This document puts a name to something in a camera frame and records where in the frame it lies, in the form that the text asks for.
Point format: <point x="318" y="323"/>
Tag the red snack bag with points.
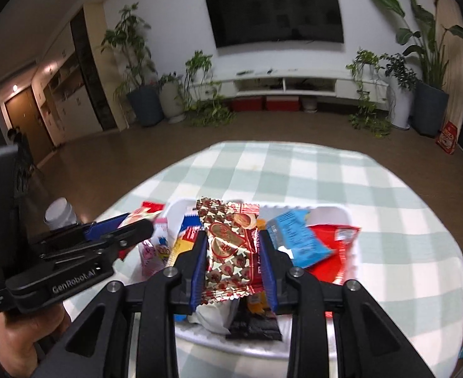
<point x="338" y="266"/>

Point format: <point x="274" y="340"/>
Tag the person left hand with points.
<point x="18" y="338"/>

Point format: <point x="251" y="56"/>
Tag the orange snack pack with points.
<point x="257" y="304"/>

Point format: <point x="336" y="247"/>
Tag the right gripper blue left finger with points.
<point x="190" y="281"/>

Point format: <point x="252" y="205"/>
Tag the person standing in background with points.
<point x="20" y="139"/>

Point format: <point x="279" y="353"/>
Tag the plant in white pot left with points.
<point x="184" y="86"/>

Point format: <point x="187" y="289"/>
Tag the white red-striped snack bag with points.
<point x="216" y="317"/>

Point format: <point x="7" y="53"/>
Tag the plant in white pot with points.
<point x="384" y="87"/>
<point x="184" y="86"/>

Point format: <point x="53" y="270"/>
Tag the wall mounted black television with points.
<point x="236" y="22"/>

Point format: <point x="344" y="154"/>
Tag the white tv console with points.
<point x="336" y="86"/>

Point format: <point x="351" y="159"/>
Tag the tall plant dark pot left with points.
<point x="138" y="88"/>

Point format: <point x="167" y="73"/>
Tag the brown star-pattern snack pack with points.
<point x="233" y="254"/>

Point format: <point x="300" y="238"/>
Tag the plant in white pot right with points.
<point x="384" y="87"/>

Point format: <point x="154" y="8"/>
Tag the blue Tipo snack pack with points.
<point x="186" y="237"/>

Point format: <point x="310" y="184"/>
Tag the red box on floor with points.
<point x="447" y="138"/>

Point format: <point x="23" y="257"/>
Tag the large plant dark pot right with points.
<point x="427" y="42"/>

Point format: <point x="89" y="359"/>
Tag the white waste bin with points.
<point x="59" y="214"/>

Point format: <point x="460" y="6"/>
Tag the white red fruit candy pack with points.
<point x="151" y="211"/>

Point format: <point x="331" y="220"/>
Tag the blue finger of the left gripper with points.
<point x="98" y="229"/>
<point x="118" y="243"/>

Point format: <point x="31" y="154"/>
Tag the light blue snack bag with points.
<point x="289" y="233"/>

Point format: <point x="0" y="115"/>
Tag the black snack pack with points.
<point x="250" y="327"/>

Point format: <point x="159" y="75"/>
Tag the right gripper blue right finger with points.
<point x="274" y="266"/>

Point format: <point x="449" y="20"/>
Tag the checkered green white tablecloth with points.
<point x="404" y="256"/>

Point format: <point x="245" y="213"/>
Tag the white plastic tray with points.
<point x="196" y="334"/>

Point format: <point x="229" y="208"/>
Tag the pink Pepero snack pack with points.
<point x="163" y="248"/>

